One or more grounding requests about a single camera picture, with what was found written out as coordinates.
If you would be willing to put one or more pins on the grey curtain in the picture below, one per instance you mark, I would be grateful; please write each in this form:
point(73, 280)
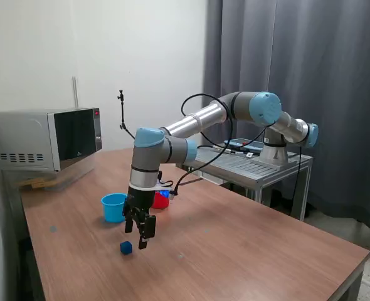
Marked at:
point(345, 156)

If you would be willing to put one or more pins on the red plastic cup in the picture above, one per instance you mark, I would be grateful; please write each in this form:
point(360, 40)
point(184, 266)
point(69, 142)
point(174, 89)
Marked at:
point(161, 202)

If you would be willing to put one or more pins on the blue cube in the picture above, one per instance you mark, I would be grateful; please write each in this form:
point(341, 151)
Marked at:
point(126, 247)

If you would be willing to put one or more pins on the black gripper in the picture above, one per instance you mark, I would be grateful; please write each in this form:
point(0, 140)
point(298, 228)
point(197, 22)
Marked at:
point(141, 199)

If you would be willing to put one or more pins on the small clear tape piece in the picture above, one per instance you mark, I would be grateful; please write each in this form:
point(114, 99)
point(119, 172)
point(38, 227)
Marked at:
point(181, 256)

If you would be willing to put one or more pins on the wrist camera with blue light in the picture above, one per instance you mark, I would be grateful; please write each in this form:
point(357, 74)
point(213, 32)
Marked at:
point(167, 192)

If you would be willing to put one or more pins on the wooden block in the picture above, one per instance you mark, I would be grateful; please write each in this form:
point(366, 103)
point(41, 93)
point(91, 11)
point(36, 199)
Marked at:
point(37, 184)

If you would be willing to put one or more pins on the white wall rod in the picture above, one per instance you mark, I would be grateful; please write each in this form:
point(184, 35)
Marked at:
point(75, 94)

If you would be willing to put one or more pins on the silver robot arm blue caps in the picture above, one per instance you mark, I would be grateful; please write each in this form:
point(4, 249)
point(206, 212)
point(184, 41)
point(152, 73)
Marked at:
point(204, 117)

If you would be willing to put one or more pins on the silver microwave oven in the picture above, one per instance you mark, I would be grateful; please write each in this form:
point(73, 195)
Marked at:
point(22, 135)

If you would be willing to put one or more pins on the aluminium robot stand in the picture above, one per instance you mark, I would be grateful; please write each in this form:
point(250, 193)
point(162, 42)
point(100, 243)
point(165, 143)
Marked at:
point(251, 169)

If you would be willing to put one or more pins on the blue teach pendant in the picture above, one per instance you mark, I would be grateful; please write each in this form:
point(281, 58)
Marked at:
point(244, 143)

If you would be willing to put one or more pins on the blue plastic cup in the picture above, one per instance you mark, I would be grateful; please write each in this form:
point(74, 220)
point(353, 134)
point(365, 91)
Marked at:
point(113, 210)

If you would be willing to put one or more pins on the grey table frame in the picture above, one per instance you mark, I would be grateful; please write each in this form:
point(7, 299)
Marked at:
point(357, 282)

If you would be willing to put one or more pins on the dark strip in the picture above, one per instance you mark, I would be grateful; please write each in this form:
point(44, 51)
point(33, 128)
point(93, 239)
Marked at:
point(194, 181)

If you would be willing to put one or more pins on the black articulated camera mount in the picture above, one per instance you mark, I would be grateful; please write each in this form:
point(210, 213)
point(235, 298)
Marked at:
point(122, 109)

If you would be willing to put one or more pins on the round blue tape mark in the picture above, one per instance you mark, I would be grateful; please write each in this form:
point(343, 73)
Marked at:
point(206, 231)

